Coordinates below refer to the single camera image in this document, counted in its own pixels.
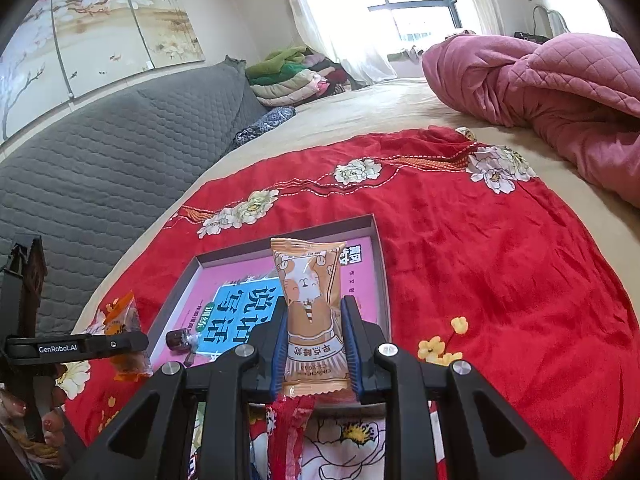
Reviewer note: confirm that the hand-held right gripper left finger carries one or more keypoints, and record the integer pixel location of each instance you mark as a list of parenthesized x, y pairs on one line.
[(278, 355)]

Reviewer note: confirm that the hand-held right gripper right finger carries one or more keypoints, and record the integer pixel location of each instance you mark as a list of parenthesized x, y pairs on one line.
[(352, 352)]

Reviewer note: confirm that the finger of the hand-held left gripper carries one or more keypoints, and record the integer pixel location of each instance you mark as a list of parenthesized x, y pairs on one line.
[(120, 346)]

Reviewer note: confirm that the small clear orange-topped snack packet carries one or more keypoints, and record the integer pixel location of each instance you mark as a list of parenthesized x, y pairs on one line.
[(122, 317)]

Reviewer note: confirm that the orange cat-print snack packet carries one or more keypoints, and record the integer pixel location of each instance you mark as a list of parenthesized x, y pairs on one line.
[(310, 310)]

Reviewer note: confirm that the grey box with pink bottom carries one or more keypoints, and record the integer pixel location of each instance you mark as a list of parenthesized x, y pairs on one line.
[(360, 270)]

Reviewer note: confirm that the person's left hand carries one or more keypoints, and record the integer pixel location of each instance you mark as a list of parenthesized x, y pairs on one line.
[(45, 430)]

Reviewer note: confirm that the dark wrapped candy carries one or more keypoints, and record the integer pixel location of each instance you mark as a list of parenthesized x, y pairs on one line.
[(176, 340)]

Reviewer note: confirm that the red snack packet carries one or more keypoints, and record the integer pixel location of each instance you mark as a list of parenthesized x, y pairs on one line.
[(287, 435)]

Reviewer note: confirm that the red floral cloth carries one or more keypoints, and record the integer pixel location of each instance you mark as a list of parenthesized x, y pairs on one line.
[(475, 260)]

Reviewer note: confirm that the grey quilted headboard cushion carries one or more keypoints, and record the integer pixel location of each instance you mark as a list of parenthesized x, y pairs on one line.
[(100, 160)]

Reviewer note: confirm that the blue patterned cloth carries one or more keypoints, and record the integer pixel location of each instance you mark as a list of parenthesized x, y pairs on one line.
[(265, 125)]

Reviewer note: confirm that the beige bed sheet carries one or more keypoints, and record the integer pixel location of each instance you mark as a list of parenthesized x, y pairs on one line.
[(375, 110)]

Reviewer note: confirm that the pile of folded clothes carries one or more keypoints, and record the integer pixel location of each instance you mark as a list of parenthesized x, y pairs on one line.
[(295, 77)]

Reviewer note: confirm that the pink quilted blanket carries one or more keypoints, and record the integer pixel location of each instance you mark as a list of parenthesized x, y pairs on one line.
[(550, 90)]

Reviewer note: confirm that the floral wall painting panel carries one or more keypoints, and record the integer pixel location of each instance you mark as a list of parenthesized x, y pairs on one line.
[(95, 35), (25, 75), (165, 20)]

